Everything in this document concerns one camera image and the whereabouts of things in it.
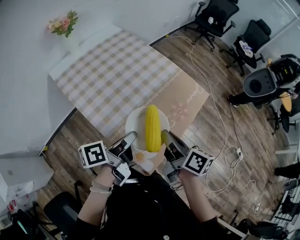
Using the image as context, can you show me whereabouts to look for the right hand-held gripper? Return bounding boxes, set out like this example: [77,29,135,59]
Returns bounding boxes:
[161,129,214,184]

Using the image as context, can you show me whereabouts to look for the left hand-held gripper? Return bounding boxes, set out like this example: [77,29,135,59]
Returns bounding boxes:
[78,130,138,188]

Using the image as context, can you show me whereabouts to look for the white round plate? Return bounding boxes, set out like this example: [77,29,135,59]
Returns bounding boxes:
[125,107,169,154]

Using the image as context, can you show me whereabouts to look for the yellow corn cob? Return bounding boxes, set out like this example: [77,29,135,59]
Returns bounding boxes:
[144,105,162,153]

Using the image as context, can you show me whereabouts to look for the person's right forearm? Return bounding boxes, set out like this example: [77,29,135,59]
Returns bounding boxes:
[180,172,218,222]

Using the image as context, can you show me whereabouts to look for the person's left forearm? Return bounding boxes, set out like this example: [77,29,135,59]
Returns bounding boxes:
[78,166,115,227]

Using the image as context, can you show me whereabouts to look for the table with checkered cloth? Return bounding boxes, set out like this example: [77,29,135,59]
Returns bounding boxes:
[48,24,210,175]

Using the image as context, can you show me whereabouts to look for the checked beige tablecloth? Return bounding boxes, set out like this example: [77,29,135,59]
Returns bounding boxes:
[56,30,210,175]

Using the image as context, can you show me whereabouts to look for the person's black clothing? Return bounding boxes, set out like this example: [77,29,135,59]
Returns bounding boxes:
[76,172,235,240]

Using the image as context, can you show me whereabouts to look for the black office chair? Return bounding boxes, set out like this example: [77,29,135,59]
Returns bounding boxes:
[185,0,240,52]
[267,103,300,135]
[0,201,45,240]
[43,180,83,240]
[220,19,272,77]

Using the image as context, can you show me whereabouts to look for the white cabinet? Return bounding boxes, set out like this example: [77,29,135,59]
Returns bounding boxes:
[0,156,56,202]

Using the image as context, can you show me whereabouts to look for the white vase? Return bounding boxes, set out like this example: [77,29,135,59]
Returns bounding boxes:
[62,32,82,53]

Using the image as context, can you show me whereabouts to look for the white purple cloth bundle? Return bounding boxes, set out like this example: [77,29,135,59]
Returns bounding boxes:
[239,41,255,58]

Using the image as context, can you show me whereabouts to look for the clear bags with red tags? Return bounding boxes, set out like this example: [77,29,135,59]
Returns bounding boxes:
[7,185,36,211]

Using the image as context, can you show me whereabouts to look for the round wooden side table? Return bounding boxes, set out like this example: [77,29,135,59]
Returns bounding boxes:
[268,58,293,112]

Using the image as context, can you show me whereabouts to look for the pink flower bouquet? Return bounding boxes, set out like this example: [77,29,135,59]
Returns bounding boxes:
[46,9,79,38]

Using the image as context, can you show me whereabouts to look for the white bead bracelet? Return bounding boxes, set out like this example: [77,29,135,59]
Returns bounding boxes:
[90,186,113,195]

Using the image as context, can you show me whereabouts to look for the long white floor cable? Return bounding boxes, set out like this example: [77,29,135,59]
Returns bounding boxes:
[167,35,228,188]

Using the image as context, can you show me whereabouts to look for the black floor cable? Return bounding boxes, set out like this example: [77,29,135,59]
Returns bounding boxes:
[228,103,242,150]

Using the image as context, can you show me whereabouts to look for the coiled white floor cable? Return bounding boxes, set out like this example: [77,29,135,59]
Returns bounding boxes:
[206,145,261,209]

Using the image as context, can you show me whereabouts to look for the metal wire rack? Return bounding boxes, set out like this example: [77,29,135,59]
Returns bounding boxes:
[271,187,300,225]

